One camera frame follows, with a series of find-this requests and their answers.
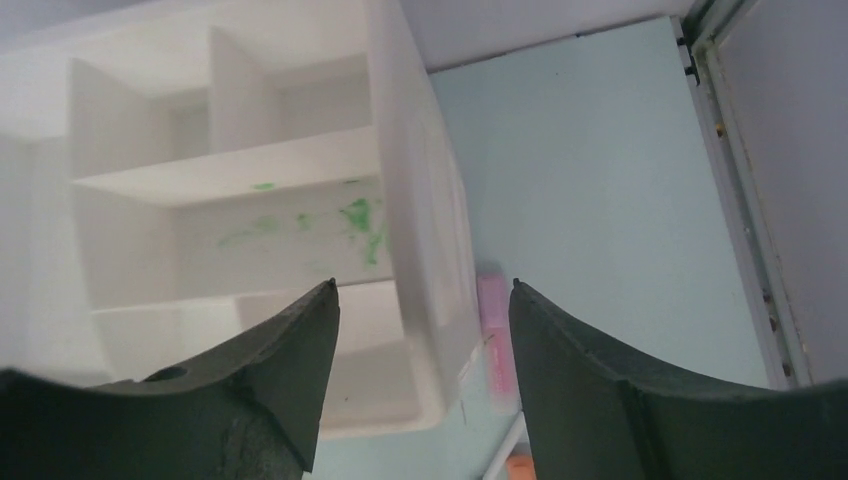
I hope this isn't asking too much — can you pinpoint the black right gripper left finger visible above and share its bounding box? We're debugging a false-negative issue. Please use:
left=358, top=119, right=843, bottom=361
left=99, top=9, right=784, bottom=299
left=1, top=280, right=340, bottom=479

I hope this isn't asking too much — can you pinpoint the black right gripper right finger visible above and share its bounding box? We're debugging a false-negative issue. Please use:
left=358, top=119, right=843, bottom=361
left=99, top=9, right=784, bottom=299
left=509, top=281, right=847, bottom=479

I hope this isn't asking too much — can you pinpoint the white plastic drawer organizer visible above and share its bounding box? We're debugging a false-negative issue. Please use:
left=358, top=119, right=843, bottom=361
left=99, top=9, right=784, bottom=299
left=1, top=1, right=480, bottom=439

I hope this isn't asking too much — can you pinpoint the orange grey highlighter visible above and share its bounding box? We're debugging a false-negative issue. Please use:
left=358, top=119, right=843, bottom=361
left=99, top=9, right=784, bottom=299
left=505, top=455, right=537, bottom=480

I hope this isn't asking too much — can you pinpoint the pink highlighter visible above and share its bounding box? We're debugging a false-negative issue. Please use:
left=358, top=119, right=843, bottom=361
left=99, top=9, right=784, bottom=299
left=477, top=272, right=520, bottom=415

